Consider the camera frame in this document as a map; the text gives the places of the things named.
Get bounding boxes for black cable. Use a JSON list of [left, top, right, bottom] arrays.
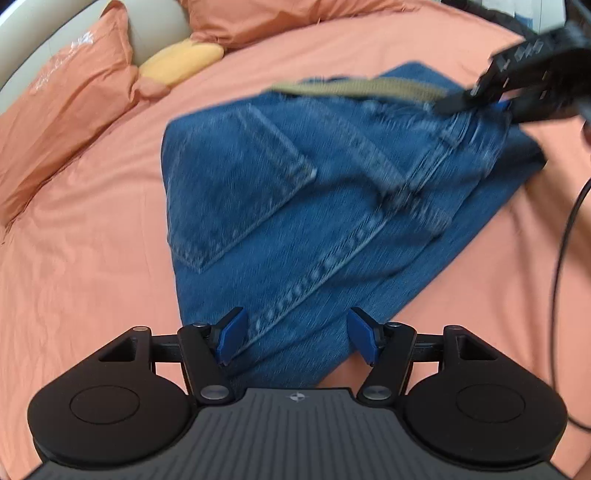
[[553, 178, 591, 433]]

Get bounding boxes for orange embroidered pillow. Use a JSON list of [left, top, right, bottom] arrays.
[[0, 0, 172, 228], [179, 0, 419, 51]]

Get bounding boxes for blue denim pants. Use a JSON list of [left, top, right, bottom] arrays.
[[161, 62, 549, 391]]

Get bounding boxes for olive fabric belt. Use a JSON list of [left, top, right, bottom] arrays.
[[269, 76, 448, 106]]

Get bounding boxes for bed with orange sheet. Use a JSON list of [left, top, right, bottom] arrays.
[[0, 0, 591, 480]]

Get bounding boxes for yellow plush pillow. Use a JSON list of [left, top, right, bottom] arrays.
[[139, 39, 225, 88]]

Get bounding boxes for black jacket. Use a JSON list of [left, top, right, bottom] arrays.
[[441, 0, 571, 37]]

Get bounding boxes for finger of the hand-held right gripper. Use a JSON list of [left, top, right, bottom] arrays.
[[433, 85, 514, 116], [475, 22, 581, 95]]

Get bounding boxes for beige upholstered headboard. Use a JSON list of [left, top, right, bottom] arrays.
[[0, 0, 195, 95]]

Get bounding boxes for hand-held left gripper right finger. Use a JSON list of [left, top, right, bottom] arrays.
[[347, 307, 509, 406]]

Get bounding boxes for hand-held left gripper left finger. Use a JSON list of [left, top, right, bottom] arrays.
[[83, 307, 246, 404]]

